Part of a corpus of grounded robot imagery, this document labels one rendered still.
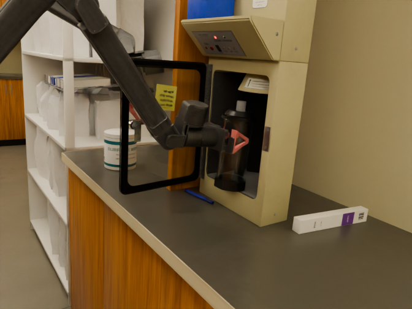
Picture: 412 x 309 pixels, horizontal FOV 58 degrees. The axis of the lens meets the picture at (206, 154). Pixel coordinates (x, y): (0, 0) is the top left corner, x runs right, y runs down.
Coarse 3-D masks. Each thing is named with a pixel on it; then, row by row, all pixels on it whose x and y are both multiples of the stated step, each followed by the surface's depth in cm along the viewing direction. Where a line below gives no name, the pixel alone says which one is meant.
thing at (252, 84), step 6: (246, 78) 112; (252, 78) 110; (258, 78) 109; (264, 78) 108; (240, 84) 116; (246, 84) 111; (252, 84) 109; (258, 84) 108; (264, 84) 108; (240, 90) 113; (246, 90) 110; (252, 90) 109; (258, 90) 108; (264, 90) 108
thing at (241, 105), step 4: (240, 104) 111; (244, 104) 111; (236, 108) 112; (240, 108) 111; (244, 108) 111; (228, 112) 110; (232, 112) 109; (236, 112) 109; (240, 112) 109; (244, 112) 109; (248, 112) 111; (252, 112) 112; (240, 116) 108; (244, 116) 108; (248, 116) 109; (252, 116) 110
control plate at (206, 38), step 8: (200, 32) 109; (208, 32) 106; (216, 32) 103; (224, 32) 100; (200, 40) 113; (208, 40) 110; (216, 40) 106; (224, 40) 103; (232, 40) 101; (208, 48) 114; (216, 48) 110; (232, 48) 104; (240, 48) 101
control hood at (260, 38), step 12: (192, 24) 109; (204, 24) 104; (216, 24) 100; (228, 24) 96; (240, 24) 92; (252, 24) 89; (264, 24) 91; (276, 24) 93; (192, 36) 115; (240, 36) 97; (252, 36) 93; (264, 36) 92; (276, 36) 94; (252, 48) 98; (264, 48) 94; (276, 48) 95; (276, 60) 96
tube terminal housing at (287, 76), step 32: (288, 0) 93; (288, 32) 96; (224, 64) 116; (256, 64) 104; (288, 64) 99; (288, 96) 102; (288, 128) 105; (288, 160) 108; (224, 192) 121; (288, 192) 112; (256, 224) 110
